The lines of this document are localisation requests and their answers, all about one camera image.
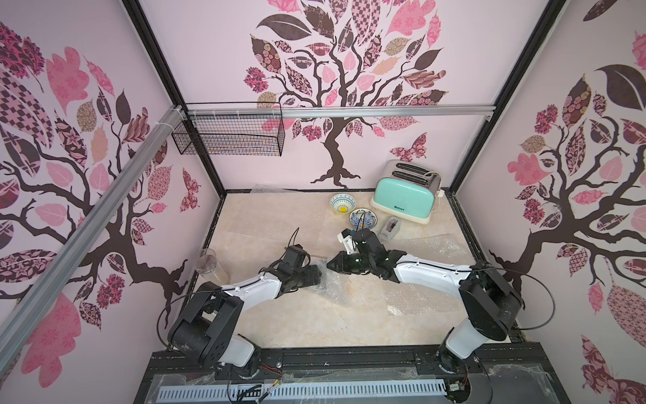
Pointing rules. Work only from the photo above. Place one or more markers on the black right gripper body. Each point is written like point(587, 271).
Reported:
point(346, 261)

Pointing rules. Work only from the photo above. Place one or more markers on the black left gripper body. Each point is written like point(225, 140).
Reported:
point(305, 278)

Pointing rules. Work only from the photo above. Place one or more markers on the bubble wrap sheet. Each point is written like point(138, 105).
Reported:
point(340, 289)
point(430, 284)

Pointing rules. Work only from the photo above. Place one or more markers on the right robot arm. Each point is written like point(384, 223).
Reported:
point(490, 301)

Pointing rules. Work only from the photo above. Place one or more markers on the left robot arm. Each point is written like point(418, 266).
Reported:
point(205, 330)

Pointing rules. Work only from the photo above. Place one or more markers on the grey tape dispenser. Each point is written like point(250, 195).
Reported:
point(390, 229)

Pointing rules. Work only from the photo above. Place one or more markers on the blue yellow patterned bowl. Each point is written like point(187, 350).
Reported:
point(362, 218)

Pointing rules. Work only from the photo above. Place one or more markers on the yellow dotted ceramic bowl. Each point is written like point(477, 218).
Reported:
point(343, 203)

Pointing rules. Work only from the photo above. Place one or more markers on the mint green toaster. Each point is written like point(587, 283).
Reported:
point(407, 191)

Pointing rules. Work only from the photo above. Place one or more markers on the clear drinking glass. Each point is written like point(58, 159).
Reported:
point(209, 268)

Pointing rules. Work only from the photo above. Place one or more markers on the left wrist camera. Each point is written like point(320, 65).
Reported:
point(293, 260)

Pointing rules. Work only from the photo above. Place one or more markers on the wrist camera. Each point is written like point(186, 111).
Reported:
point(293, 260)
point(346, 239)

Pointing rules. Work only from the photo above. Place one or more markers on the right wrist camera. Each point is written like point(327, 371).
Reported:
point(346, 239)

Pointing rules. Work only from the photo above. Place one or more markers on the black wire basket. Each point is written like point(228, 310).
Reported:
point(232, 129)

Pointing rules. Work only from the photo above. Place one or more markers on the aluminium rail back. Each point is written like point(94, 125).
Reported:
point(341, 112)

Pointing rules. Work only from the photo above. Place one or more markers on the aluminium rail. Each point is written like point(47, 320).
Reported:
point(341, 112)
point(23, 320)

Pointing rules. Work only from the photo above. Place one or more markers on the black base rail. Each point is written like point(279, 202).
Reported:
point(422, 358)

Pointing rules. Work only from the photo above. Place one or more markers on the white slotted cable duct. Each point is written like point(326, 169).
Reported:
point(326, 391)

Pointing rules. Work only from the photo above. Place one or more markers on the aluminium rail left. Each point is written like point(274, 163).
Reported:
point(23, 320)

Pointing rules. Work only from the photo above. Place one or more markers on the black corner frame post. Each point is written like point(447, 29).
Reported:
point(138, 18)

